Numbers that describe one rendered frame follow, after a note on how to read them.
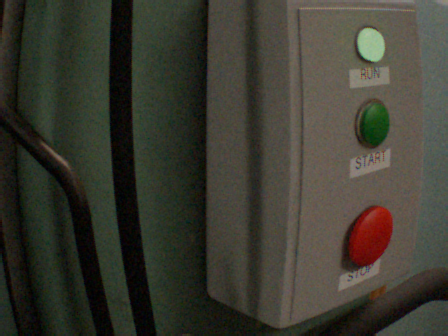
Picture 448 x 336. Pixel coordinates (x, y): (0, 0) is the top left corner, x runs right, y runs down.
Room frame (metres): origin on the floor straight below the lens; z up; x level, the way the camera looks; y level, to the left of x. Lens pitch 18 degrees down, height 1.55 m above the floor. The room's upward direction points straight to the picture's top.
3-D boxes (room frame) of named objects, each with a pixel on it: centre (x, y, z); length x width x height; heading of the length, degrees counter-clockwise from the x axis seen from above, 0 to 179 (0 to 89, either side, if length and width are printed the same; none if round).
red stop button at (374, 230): (0.48, -0.07, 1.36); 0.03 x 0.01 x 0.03; 127
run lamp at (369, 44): (0.48, -0.07, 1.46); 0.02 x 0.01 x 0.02; 127
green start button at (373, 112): (0.48, -0.07, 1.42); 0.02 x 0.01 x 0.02; 127
